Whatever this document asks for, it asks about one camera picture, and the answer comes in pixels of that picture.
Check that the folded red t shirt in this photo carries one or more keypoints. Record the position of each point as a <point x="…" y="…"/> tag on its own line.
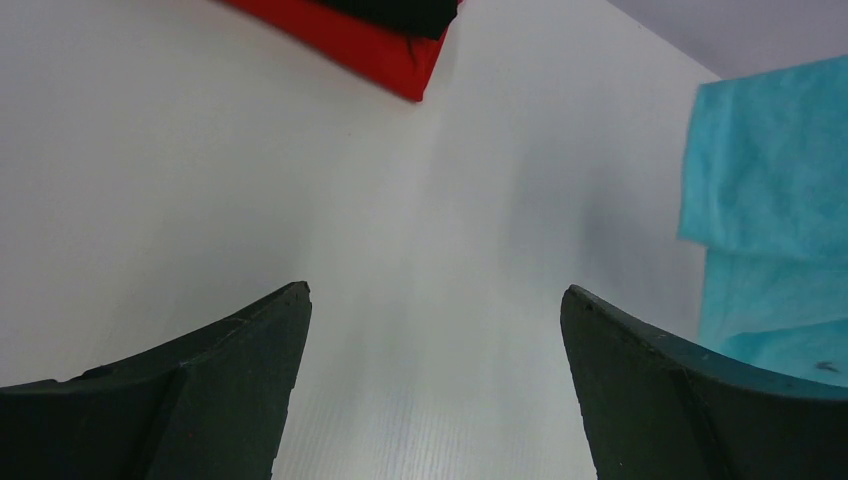
<point x="398" y="63"/>

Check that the turquoise t shirt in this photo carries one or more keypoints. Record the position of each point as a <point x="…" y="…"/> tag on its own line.
<point x="764" y="191"/>

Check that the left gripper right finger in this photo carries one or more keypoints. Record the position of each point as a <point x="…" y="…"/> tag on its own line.
<point x="657" y="406"/>

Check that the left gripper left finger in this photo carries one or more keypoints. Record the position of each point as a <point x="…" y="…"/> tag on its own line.
<point x="211" y="404"/>

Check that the folded black t shirt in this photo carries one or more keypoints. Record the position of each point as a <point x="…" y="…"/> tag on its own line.
<point x="420" y="18"/>

